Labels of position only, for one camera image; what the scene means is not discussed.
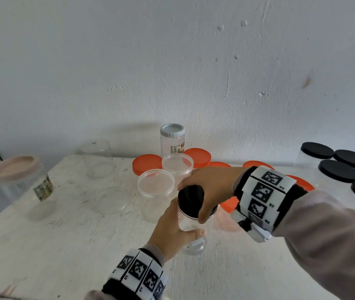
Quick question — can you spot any person's right hand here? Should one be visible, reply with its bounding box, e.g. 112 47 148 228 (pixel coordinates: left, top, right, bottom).
177 167 247 224

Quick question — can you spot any person's left hand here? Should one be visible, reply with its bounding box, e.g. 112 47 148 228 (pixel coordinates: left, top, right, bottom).
148 197 206 263

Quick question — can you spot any clear plastic jar body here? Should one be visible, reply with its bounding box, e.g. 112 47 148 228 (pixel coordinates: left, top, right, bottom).
177 209 218 255

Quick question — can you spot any black screw lid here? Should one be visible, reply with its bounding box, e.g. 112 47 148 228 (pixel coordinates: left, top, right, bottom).
177 185 218 220

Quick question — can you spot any person's right forearm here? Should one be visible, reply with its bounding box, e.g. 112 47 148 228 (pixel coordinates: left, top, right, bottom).
232 168 355 300

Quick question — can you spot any right wrist marker band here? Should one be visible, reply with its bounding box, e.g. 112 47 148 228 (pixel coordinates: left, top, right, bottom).
234 165 308 234

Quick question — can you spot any wrist marker band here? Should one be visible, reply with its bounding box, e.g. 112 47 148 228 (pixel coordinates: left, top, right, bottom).
234 165 308 234
102 248 169 300

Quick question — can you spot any left wrist marker band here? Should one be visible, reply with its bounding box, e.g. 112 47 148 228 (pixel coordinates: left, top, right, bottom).
102 248 169 300

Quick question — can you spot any group of orange-lidded jars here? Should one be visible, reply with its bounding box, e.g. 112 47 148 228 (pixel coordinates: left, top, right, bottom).
132 147 316 232

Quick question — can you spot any labelled jar with grey lid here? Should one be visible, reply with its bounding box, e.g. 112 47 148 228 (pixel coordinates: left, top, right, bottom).
160 123 186 158

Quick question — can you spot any loose clear plastic lid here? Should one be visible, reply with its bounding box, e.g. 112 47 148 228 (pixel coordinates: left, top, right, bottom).
95 186 130 215

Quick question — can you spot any clear lidless plastic jar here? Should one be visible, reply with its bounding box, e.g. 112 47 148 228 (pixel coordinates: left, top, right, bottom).
80 139 116 179

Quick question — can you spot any clear jar with pink lid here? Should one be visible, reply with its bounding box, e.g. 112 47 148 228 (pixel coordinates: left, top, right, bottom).
0 155 58 221

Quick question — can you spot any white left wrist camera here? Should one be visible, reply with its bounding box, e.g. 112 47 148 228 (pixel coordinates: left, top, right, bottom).
187 237 206 252

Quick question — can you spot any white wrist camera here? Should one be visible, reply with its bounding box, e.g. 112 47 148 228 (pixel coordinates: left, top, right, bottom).
230 210 272 243
187 237 206 252

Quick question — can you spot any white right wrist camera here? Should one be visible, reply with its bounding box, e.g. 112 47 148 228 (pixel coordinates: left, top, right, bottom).
230 210 272 243

